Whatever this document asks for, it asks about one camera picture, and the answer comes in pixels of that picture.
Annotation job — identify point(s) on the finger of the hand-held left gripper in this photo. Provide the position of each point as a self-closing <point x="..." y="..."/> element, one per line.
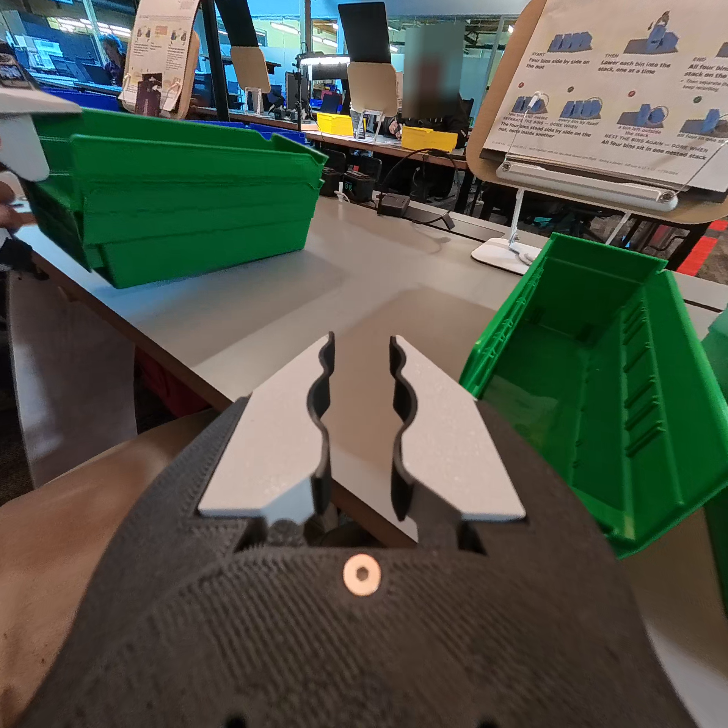
<point x="25" y="148"/>
<point x="40" y="103"/>

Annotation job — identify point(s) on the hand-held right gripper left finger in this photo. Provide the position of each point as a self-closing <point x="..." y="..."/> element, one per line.
<point x="267" y="455"/>

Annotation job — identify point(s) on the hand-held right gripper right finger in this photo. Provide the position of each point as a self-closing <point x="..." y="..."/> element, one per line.
<point x="455" y="455"/>

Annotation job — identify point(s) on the lit desk lamp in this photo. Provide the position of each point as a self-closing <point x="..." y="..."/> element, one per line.
<point x="324" y="58"/>

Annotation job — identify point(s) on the person's left hand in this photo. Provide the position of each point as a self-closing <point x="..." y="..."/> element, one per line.
<point x="14" y="210"/>

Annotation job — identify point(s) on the dark brown stand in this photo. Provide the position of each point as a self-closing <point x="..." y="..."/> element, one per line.
<point x="149" y="96"/>

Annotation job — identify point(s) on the white clipboard stand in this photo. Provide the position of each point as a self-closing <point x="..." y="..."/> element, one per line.
<point x="495" y="256"/>

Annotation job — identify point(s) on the black power adapter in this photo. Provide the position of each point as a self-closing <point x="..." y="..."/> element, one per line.
<point x="393" y="205"/>

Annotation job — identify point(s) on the yellow plastic bin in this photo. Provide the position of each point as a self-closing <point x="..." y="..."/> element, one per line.
<point x="429" y="138"/>
<point x="335" y="124"/>

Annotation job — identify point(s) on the instruction sheet on clipboard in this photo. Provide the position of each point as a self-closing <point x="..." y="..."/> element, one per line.
<point x="702" y="207"/>

